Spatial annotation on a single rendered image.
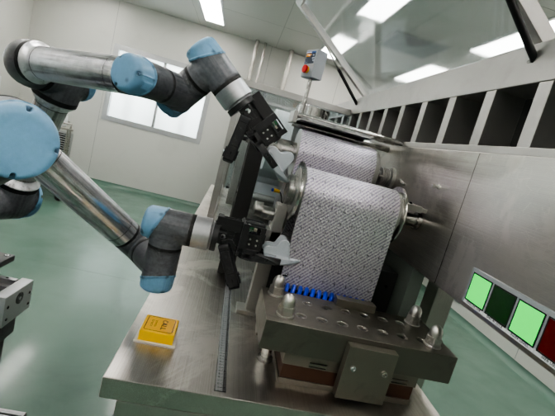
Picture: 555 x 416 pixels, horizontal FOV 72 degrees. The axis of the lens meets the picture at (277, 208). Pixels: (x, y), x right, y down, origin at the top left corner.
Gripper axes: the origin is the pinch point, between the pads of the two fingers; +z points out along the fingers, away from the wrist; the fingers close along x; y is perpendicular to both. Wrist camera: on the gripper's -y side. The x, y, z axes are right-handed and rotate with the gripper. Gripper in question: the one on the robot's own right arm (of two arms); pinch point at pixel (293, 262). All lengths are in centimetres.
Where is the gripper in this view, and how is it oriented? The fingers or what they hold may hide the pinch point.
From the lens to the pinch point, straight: 92.0
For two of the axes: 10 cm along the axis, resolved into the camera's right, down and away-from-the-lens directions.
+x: -1.0, -1.9, 9.8
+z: 9.6, 2.4, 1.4
